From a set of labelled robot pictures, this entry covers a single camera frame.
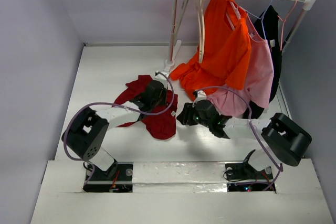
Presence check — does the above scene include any dark red t shirt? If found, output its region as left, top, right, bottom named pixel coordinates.
left=114, top=74, right=178, bottom=140

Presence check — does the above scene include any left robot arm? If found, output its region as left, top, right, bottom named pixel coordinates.
left=61, top=78, right=173, bottom=179

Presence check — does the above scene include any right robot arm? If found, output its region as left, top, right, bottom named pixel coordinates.
left=176, top=100, right=312, bottom=178

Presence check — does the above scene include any pink t shirt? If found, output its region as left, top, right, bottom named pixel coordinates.
left=207, top=18, right=274, bottom=118

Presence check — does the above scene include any orange t shirt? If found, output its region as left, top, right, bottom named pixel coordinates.
left=171, top=0, right=251, bottom=100

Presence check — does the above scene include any white plastic hanger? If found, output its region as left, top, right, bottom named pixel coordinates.
left=225, top=1, right=241, bottom=30

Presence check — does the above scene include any black t shirt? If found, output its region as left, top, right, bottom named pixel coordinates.
left=249, top=6, right=282, bottom=119

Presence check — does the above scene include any beige wooden hanger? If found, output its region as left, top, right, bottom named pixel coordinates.
left=195, top=0, right=206, bottom=63

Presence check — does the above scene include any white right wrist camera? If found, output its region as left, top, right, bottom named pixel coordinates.
left=193, top=90, right=207, bottom=103

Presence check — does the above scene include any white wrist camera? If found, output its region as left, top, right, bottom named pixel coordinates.
left=193, top=90, right=207, bottom=103
left=153, top=70, right=170, bottom=89

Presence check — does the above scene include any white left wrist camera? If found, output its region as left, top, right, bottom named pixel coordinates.
left=153, top=70, right=170, bottom=89

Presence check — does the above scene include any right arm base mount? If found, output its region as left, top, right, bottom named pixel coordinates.
left=223, top=150, right=276, bottom=192

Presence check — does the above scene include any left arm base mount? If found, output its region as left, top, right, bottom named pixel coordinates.
left=83, top=162, right=134, bottom=193

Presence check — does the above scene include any blue wire hanger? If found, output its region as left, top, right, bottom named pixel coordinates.
left=243, top=0, right=274, bottom=41

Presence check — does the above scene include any pink wire hanger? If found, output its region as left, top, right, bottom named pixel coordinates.
left=277, top=0, right=299, bottom=51

